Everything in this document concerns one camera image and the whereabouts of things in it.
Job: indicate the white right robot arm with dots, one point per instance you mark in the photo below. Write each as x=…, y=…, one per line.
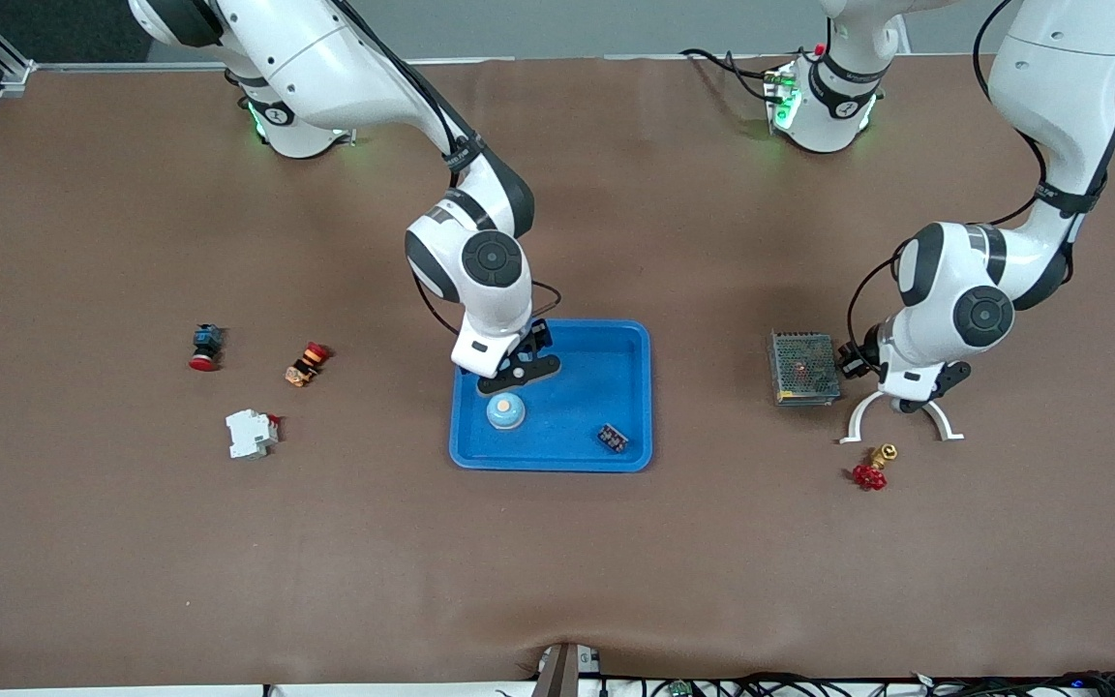
x=325, y=68

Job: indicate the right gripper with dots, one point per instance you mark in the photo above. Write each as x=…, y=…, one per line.
x=539, y=336

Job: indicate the blue call bell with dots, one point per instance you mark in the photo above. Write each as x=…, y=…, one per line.
x=505, y=414

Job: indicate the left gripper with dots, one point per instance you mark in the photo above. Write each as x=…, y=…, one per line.
x=854, y=359

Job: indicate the red emergency stop button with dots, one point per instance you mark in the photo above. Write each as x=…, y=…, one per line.
x=206, y=347

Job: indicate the aluminium table edge rail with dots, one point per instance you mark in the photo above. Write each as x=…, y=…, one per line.
x=180, y=66

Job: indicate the orange red selector switch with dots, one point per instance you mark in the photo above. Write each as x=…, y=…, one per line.
x=306, y=364

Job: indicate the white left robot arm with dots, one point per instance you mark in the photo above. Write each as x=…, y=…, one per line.
x=1051, y=77

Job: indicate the brass valve red handwheel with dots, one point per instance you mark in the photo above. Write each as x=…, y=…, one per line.
x=870, y=474

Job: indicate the white semicircular pipe clamp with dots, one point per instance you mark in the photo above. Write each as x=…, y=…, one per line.
x=856, y=418

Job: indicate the white circuit breaker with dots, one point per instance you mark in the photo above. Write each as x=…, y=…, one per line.
x=250, y=434

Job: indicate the metal mesh power supply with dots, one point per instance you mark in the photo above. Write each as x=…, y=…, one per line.
x=802, y=368

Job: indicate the brown table cover mat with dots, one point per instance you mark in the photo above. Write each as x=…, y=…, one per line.
x=557, y=561

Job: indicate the blue plastic tray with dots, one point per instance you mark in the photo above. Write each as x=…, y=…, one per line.
x=606, y=387

